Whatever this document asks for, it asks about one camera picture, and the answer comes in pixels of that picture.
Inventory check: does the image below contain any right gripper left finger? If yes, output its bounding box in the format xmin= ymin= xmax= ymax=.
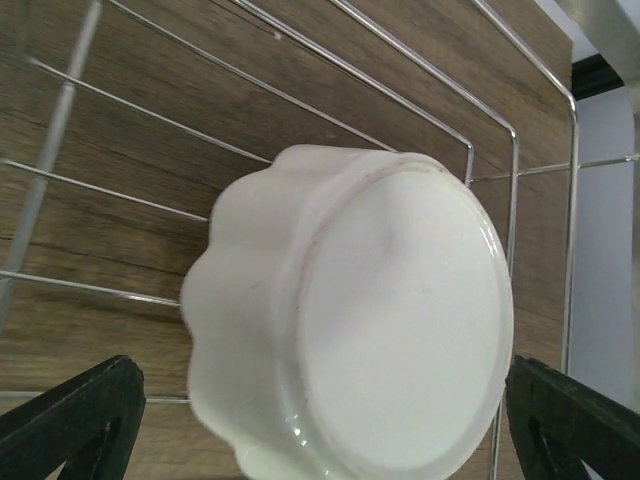
xmin=1 ymin=355 xmax=146 ymax=479

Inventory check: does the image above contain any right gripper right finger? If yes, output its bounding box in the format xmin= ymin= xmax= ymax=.
xmin=506 ymin=356 xmax=639 ymax=479

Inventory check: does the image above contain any white scalloped bowl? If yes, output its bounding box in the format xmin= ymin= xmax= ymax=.
xmin=180 ymin=145 xmax=514 ymax=479

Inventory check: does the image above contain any metal wire dish rack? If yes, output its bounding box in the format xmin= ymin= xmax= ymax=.
xmin=0 ymin=0 xmax=640 ymax=480

